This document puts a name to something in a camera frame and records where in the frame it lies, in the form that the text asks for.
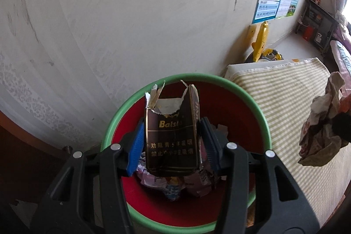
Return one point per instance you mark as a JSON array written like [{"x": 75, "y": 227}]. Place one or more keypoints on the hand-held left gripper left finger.
[{"x": 135, "y": 149}]

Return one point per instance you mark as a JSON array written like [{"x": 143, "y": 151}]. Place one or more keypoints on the white blue milk carton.
[{"x": 172, "y": 190}]

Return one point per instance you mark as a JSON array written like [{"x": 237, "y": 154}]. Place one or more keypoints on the pink foil wrapper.
[{"x": 197, "y": 184}]

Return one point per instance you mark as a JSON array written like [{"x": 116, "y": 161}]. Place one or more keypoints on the brown wrapper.
[{"x": 318, "y": 113}]

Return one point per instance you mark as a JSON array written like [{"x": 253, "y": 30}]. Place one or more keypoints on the dark side table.
[{"x": 323, "y": 20}]

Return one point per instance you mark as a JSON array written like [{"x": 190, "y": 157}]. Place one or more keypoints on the dark wooden furniture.
[{"x": 22, "y": 168}]

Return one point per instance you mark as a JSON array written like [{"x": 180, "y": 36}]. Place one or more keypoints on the torn brown cigarette pack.
[{"x": 170, "y": 146}]

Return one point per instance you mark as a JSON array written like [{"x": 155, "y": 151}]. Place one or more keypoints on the yellow toy car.
[{"x": 272, "y": 55}]

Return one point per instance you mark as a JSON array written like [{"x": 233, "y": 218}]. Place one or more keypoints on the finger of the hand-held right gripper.
[{"x": 342, "y": 124}]

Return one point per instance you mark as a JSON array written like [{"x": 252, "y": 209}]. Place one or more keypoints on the small red bin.
[{"x": 308, "y": 32}]

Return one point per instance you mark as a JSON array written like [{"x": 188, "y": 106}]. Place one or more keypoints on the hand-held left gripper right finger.
[{"x": 211, "y": 149}]

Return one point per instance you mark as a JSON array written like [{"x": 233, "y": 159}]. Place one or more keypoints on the green bin with red inside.
[{"x": 235, "y": 113}]

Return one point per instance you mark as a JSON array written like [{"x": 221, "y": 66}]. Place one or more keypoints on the pink white carton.
[{"x": 153, "y": 182}]

